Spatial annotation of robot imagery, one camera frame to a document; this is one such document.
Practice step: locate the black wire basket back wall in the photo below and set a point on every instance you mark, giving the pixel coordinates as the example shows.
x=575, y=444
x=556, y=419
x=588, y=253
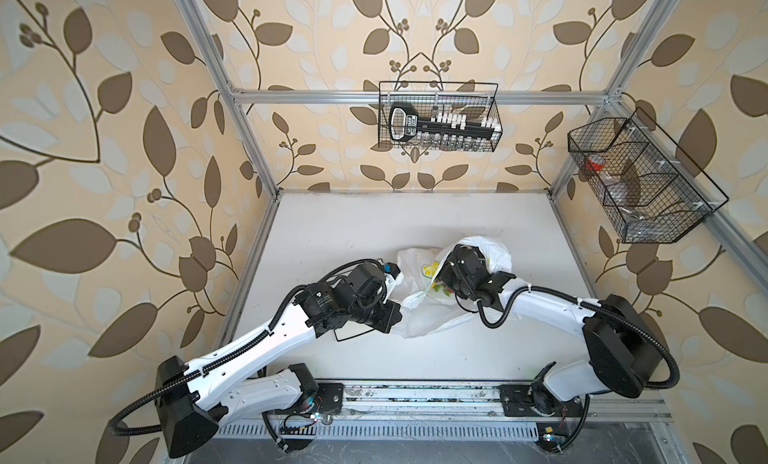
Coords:
x=475, y=100

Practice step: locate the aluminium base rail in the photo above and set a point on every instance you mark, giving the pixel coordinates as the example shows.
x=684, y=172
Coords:
x=444, y=411

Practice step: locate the black wire basket right wall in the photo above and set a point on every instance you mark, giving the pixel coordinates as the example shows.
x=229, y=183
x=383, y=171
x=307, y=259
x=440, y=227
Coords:
x=652, y=190

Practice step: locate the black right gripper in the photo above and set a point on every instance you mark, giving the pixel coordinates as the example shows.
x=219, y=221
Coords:
x=445, y=274

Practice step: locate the white plastic bag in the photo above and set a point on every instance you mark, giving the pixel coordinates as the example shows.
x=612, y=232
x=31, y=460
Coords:
x=441, y=289

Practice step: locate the black handled tool in basket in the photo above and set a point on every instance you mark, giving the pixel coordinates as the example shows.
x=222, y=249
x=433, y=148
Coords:
x=404, y=124

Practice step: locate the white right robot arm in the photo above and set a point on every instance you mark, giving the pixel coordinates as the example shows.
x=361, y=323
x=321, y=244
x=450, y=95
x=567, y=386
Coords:
x=623, y=355

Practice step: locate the black wire basket wall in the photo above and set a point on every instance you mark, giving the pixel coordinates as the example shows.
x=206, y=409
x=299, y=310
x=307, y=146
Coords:
x=652, y=190
x=475, y=100

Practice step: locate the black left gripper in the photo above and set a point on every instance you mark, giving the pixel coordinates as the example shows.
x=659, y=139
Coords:
x=391, y=317

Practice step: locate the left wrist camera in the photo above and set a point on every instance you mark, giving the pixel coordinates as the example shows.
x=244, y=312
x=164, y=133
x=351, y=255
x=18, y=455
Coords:
x=392, y=270

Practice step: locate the red capped bottle in basket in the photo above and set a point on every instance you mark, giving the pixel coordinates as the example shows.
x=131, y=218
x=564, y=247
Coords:
x=594, y=164

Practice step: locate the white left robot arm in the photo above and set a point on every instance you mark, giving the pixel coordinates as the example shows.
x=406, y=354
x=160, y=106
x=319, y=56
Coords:
x=192, y=400

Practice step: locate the white tray black rim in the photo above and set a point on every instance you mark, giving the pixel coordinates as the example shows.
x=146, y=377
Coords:
x=352, y=330

